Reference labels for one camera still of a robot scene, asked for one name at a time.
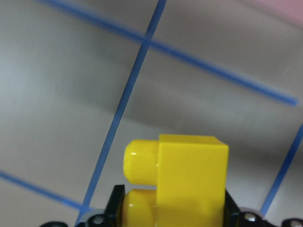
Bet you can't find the pink plastic box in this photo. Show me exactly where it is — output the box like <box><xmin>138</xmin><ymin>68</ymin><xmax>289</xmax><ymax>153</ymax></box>
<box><xmin>242</xmin><ymin>0</ymin><xmax>303</xmax><ymax>29</ymax></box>

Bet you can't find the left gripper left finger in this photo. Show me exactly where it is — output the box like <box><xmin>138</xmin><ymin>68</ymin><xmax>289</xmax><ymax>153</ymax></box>
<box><xmin>78</xmin><ymin>184</ymin><xmax>125</xmax><ymax>227</ymax></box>

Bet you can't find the yellow toy block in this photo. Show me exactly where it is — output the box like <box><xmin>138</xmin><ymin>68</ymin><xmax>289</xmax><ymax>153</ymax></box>
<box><xmin>122</xmin><ymin>134</ymin><xmax>229</xmax><ymax>227</ymax></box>

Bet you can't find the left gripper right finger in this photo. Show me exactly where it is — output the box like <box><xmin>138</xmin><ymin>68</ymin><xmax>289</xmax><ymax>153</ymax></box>
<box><xmin>223</xmin><ymin>190</ymin><xmax>275</xmax><ymax>227</ymax></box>

